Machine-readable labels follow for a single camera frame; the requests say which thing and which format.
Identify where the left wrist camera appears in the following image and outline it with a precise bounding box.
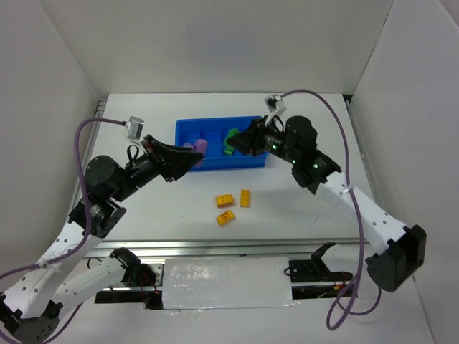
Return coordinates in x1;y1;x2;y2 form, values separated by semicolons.
123;116;144;142

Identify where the purple lego brick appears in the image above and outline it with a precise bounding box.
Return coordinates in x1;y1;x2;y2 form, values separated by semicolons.
182;138;209;171

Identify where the yellow lego brick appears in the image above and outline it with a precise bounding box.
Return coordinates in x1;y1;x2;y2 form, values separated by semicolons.
215;193;235;209
216;210;236;226

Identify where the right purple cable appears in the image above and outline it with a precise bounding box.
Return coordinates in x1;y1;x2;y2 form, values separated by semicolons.
279;89;382;330

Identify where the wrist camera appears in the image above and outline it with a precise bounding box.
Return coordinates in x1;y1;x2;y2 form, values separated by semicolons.
264;94;286;126
123;116;144;142

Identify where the green lego brick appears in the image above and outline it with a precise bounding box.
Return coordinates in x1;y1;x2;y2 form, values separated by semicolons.
224;145;235;156

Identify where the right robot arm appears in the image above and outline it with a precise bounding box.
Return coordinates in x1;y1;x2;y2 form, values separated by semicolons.
227;116;427;292

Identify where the yellow lego plate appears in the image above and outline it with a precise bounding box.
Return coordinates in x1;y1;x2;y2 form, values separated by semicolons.
240;189;251;208

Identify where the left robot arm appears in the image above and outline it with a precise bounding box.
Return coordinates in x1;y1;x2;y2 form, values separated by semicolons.
1;135;203;343

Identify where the blue divided plastic bin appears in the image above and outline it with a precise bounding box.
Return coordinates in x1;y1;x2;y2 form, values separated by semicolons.
175;116;268;172

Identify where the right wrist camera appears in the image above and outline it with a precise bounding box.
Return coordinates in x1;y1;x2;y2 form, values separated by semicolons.
264;94;286;126

